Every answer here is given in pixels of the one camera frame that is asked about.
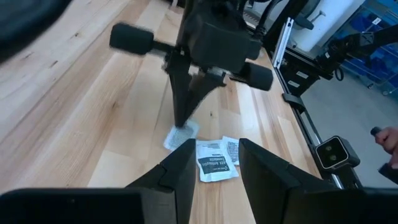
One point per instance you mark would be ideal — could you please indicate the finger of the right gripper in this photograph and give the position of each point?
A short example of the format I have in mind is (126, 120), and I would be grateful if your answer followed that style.
(205, 85)
(180, 93)

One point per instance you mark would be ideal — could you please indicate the translucent white packet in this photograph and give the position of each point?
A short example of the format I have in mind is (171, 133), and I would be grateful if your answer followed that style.
(183, 138)

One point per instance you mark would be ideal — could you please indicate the white printed sachet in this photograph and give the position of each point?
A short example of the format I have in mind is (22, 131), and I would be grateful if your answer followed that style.
(214, 161)

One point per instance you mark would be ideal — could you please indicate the person's hand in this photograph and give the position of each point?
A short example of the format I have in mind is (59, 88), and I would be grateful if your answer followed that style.
(390, 141)

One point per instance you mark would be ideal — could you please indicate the black floor stand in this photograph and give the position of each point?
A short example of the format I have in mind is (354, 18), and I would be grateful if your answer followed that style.
(357, 43)

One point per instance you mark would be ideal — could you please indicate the blue bin storage shelf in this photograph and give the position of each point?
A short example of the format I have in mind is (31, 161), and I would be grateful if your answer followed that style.
(382, 59)

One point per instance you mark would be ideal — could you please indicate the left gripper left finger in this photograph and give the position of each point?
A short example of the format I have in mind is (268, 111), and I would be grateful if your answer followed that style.
(140, 205)

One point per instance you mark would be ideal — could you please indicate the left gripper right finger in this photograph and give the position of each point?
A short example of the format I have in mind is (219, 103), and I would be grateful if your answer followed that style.
(280, 202)

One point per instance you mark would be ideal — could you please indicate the small black camera box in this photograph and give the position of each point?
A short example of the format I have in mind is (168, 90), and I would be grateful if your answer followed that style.
(335, 152)

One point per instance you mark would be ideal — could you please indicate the crumpled white sachet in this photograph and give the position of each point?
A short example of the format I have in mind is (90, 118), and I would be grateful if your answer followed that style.
(232, 151)

